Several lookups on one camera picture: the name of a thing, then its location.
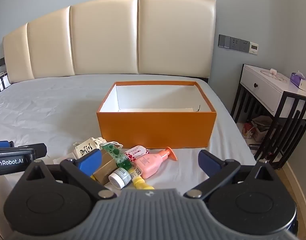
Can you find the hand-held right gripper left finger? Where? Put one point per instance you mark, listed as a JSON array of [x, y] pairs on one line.
[[90, 162]]

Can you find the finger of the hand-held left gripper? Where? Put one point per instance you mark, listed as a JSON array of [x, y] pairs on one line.
[[1, 144], [35, 150]]

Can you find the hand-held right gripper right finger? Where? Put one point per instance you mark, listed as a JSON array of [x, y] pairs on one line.
[[208, 162]]

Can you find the brown cardboard box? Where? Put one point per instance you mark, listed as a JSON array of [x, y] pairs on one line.
[[105, 168]]

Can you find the yellow bottle with label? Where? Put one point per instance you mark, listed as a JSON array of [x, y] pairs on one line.
[[140, 180]]

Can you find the orange cardboard box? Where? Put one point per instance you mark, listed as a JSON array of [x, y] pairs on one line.
[[155, 127]]

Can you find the green spotted packet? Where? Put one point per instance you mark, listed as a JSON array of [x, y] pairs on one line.
[[117, 156]]

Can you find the small white jar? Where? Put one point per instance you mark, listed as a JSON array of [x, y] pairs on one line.
[[119, 178]]

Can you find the red and white packet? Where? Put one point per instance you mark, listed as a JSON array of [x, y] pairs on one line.
[[136, 152]]

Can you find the pink pump bottle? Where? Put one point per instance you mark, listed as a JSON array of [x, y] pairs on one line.
[[148, 163]]

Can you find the plastic bag under nightstand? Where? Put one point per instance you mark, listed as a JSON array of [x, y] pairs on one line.
[[258, 130]]

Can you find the white and black nightstand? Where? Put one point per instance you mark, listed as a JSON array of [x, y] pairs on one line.
[[268, 90]]

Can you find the purple tissue pack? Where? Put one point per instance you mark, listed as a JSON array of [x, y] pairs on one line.
[[298, 80]]

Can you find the cream padded headboard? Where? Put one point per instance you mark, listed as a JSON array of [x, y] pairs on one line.
[[105, 37]]

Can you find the grey wall switch panel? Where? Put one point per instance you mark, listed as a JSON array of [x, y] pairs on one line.
[[233, 43]]

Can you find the white wall thermostat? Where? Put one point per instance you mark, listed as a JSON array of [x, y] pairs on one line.
[[254, 48]]

